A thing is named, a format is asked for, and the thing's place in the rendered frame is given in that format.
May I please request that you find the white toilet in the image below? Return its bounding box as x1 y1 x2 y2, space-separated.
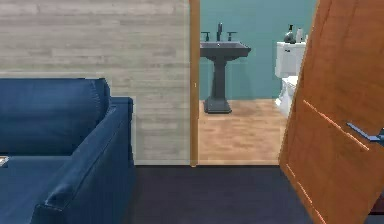
274 40 308 118

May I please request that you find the dark soap dispenser bottle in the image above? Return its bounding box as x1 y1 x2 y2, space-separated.
283 24 297 45

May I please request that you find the blue sofa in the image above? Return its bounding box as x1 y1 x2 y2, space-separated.
0 77 137 224

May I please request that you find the orange wooden room door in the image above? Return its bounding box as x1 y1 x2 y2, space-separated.
278 0 384 224

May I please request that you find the orange wooden door frame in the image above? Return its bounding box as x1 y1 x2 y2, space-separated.
188 0 201 168

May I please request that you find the dark grey pedestal sink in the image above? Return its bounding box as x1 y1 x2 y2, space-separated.
199 22 252 115

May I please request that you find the blue door handle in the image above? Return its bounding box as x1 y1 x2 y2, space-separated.
345 121 384 146

